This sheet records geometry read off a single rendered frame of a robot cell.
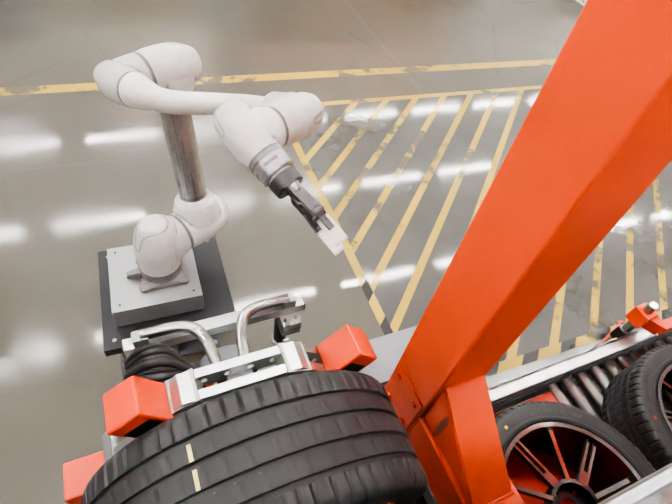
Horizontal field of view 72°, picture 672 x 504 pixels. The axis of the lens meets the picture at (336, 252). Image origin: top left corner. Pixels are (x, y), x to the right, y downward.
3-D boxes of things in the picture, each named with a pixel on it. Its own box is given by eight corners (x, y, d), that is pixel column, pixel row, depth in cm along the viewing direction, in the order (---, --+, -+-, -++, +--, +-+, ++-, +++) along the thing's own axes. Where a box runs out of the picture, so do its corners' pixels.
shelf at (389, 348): (353, 395, 160) (354, 392, 157) (334, 353, 169) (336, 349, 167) (455, 360, 175) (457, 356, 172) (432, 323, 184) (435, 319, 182)
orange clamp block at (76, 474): (121, 493, 97) (74, 510, 93) (117, 456, 101) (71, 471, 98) (114, 484, 91) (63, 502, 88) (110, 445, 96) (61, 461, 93)
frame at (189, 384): (140, 512, 115) (80, 437, 74) (136, 485, 119) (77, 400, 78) (338, 437, 134) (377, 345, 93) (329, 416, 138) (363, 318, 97)
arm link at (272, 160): (246, 163, 100) (263, 183, 100) (278, 137, 101) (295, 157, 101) (252, 176, 109) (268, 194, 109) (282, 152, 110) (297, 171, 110)
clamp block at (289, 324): (281, 337, 116) (283, 326, 112) (271, 309, 121) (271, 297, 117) (300, 332, 118) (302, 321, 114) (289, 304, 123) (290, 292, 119)
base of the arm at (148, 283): (124, 261, 186) (121, 252, 182) (181, 250, 194) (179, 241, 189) (130, 296, 175) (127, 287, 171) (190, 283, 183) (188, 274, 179)
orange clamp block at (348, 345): (328, 378, 93) (361, 354, 91) (314, 345, 97) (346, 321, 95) (346, 381, 98) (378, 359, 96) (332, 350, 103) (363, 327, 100)
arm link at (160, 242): (129, 261, 179) (117, 221, 163) (169, 238, 190) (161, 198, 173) (155, 285, 173) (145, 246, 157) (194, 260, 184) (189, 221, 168)
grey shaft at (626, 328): (585, 369, 224) (652, 313, 187) (577, 359, 228) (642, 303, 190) (598, 364, 228) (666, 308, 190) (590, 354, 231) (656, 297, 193)
